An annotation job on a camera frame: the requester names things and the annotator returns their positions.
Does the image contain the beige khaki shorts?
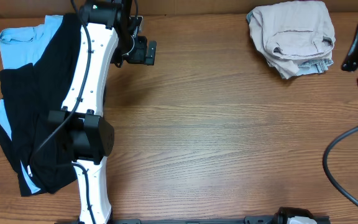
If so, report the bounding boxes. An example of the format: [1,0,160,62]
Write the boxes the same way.
[247,0,336,80]

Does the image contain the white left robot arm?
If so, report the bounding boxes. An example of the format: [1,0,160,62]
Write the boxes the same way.
[48,0,157,223]

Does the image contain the folded light blue denim shorts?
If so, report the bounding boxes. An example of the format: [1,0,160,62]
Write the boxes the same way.
[246,11,334,80]

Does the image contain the black garment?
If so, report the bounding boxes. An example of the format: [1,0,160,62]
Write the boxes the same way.
[0,14,81,194]

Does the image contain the light blue shirt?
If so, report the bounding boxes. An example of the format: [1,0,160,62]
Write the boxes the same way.
[0,15,63,197]

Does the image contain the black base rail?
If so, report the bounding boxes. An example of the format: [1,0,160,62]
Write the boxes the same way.
[54,206,331,224]

